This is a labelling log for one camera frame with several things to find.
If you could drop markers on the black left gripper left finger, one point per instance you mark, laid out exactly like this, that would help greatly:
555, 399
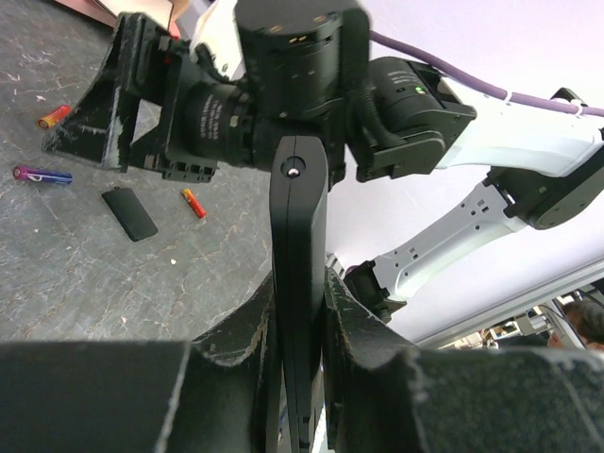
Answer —
217, 393

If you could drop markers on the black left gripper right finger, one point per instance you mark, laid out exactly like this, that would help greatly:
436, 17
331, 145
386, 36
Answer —
385, 394

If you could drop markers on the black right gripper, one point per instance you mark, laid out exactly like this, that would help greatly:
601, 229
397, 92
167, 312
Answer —
204, 117

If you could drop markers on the black battery cover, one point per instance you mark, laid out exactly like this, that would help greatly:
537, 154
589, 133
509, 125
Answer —
130, 213

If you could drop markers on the red yellow battery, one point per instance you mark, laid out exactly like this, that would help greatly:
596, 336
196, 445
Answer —
194, 203

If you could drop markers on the black remote control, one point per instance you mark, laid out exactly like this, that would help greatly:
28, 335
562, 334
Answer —
298, 217

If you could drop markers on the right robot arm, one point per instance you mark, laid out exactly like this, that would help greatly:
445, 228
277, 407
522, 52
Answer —
290, 87

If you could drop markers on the orange yellow battery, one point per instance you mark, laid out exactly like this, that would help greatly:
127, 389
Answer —
54, 117

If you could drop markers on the purple blue battery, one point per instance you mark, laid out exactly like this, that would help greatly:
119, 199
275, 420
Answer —
24, 173

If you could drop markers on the pink three-tier shelf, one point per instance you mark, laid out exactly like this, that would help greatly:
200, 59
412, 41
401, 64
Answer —
165, 13

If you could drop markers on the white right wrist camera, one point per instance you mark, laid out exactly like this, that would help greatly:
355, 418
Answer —
216, 28

